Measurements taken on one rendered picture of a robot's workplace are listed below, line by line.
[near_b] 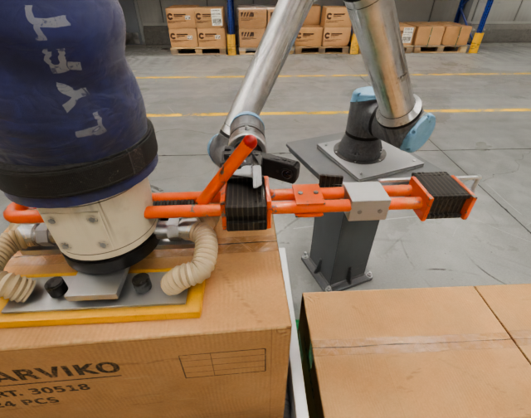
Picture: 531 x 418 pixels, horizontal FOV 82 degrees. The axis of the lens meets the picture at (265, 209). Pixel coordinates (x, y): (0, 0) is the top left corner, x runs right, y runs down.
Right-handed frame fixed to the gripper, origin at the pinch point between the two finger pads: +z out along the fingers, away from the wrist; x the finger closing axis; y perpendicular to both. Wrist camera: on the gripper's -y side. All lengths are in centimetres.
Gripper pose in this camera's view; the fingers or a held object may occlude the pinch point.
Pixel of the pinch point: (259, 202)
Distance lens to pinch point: 55.2
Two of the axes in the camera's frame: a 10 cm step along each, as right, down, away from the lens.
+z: 0.5, 6.0, -8.0
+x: 0.2, -8.0, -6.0
